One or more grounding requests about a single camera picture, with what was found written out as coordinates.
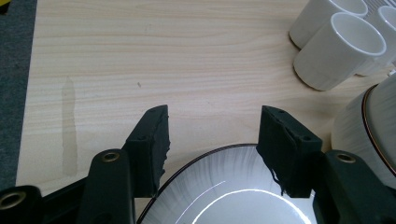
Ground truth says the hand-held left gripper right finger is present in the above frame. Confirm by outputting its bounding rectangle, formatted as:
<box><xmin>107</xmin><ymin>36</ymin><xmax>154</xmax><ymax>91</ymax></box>
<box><xmin>256</xmin><ymin>105</ymin><xmax>323</xmax><ymax>199</ymax></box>

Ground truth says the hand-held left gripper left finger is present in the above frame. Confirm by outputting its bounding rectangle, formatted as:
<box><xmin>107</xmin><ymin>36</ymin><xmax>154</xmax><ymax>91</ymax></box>
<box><xmin>123</xmin><ymin>105</ymin><xmax>172</xmax><ymax>198</ymax></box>

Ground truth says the white ribbed plate dark rim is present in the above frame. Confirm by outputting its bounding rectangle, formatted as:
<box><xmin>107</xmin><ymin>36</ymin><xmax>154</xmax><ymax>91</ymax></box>
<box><xmin>136</xmin><ymin>143</ymin><xmax>318</xmax><ymax>224</ymax></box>

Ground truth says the white cup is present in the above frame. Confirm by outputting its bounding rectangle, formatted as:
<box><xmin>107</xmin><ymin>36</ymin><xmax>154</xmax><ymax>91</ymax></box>
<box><xmin>289</xmin><ymin>0</ymin><xmax>369</xmax><ymax>49</ymax></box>
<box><xmin>354</xmin><ymin>5</ymin><xmax>396</xmax><ymax>77</ymax></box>
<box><xmin>293</xmin><ymin>12</ymin><xmax>388</xmax><ymax>91</ymax></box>

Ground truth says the white bowl brown rim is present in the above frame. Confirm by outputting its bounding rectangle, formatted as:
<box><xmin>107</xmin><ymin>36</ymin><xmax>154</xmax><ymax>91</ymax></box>
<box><xmin>331</xmin><ymin>74</ymin><xmax>396</xmax><ymax>190</ymax></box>

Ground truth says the grey white striped placemat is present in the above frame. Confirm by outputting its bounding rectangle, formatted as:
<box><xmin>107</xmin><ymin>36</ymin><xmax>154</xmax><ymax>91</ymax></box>
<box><xmin>363</xmin><ymin>0</ymin><xmax>396</xmax><ymax>8</ymax></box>

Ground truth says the black stand base striped tape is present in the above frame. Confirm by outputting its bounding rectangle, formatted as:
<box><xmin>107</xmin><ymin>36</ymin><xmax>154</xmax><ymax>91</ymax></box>
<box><xmin>0</xmin><ymin>0</ymin><xmax>12</xmax><ymax>15</ymax></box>

